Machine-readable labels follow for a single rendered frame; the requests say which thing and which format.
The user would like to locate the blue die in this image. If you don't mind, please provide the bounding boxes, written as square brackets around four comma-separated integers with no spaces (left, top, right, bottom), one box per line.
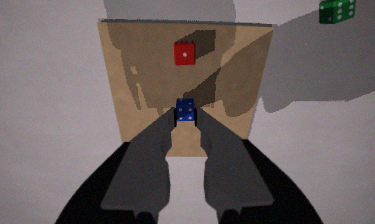
[176,98,195,121]

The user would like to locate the tan mat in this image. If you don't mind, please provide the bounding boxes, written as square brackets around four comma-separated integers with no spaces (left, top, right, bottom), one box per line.
[97,22,274,157]

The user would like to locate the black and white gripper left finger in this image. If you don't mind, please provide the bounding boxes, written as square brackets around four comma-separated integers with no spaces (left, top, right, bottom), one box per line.
[55,107,177,224]

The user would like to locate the green die with white pips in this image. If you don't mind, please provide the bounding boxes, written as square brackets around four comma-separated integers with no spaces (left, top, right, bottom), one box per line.
[319,0,356,24]

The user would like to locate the red die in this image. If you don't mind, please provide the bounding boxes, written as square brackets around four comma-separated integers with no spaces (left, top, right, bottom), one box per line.
[174,41,196,65]

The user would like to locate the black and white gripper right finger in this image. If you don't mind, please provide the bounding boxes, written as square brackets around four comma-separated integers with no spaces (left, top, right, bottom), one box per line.
[194,107,323,224]

